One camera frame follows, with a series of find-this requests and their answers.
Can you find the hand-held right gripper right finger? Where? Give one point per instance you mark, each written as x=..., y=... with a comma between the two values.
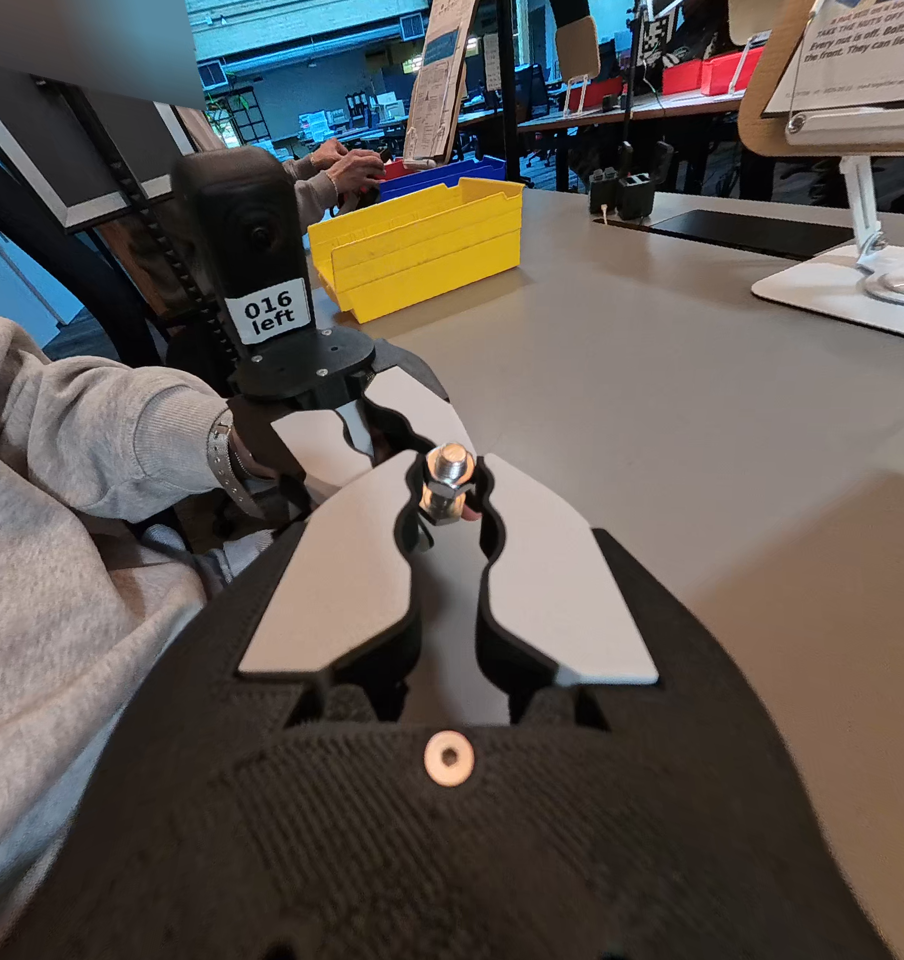
x=564, y=600

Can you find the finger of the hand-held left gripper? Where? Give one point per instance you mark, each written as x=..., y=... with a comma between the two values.
x=313, y=450
x=422, y=409

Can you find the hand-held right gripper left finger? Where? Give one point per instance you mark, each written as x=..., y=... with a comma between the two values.
x=339, y=585

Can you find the steel bolt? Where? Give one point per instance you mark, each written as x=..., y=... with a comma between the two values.
x=449, y=459

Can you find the yellow plastic bin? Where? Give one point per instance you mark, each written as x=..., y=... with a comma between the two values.
x=422, y=255

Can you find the person's left forearm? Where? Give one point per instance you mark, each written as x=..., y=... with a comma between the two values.
x=84, y=420

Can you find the grey desk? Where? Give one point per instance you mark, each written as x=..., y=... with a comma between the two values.
x=646, y=390

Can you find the silver watch band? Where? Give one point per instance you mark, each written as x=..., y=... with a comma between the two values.
x=223, y=465

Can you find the blue plastic bin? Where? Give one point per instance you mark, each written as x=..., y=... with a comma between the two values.
x=452, y=174

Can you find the black easel with framed panel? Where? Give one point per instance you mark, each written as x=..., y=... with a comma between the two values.
x=39, y=165

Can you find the cardboard board with paper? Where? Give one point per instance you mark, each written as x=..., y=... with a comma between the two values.
x=440, y=90

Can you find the black floor lamp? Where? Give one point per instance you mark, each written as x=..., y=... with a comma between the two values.
x=509, y=90

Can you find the black charger dock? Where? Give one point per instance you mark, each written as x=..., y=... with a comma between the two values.
x=635, y=199

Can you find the black light stand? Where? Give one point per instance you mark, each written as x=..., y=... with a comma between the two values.
x=630, y=112

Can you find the beige board on stand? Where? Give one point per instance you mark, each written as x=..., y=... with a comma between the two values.
x=748, y=19
x=578, y=52

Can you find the white document stand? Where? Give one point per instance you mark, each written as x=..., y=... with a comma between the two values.
x=804, y=289

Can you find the red plastic bin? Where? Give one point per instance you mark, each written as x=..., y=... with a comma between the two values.
x=682, y=79
x=729, y=75

